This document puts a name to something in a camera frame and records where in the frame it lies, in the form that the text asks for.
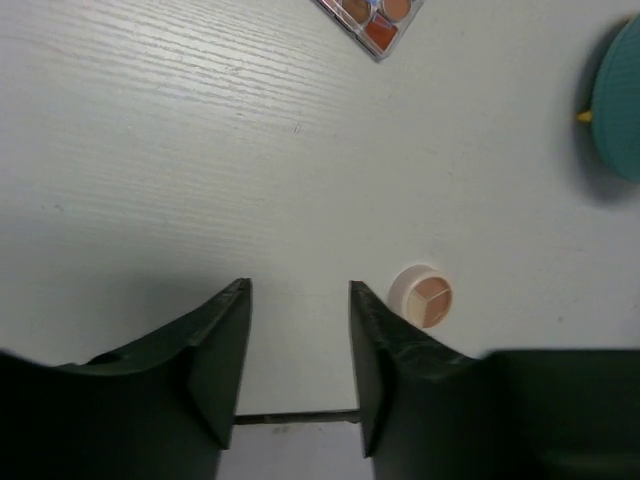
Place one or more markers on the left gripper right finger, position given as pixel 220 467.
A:
pixel 430 412

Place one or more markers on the teal round organizer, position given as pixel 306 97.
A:
pixel 612 113

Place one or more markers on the eyeshadow palette clear case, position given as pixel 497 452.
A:
pixel 376 25

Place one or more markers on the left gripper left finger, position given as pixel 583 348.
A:
pixel 160 407

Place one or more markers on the round beige powder compact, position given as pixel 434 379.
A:
pixel 421 295

